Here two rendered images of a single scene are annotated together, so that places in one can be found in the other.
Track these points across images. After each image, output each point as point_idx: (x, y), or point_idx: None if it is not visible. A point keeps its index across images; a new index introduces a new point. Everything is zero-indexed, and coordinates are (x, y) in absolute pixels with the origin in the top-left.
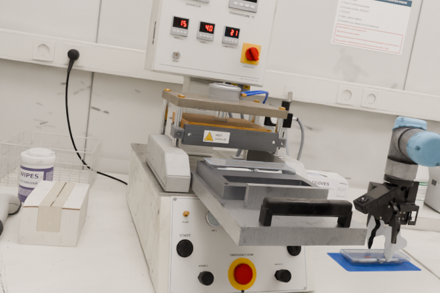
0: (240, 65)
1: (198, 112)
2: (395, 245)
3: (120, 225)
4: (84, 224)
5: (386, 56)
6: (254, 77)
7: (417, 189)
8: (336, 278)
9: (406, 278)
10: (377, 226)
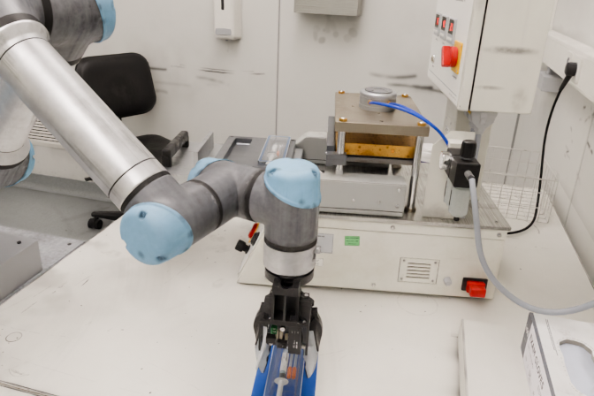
0: (451, 73)
1: (445, 134)
2: (255, 346)
3: None
4: None
5: None
6: (454, 93)
7: (271, 297)
8: (254, 311)
9: (230, 388)
10: None
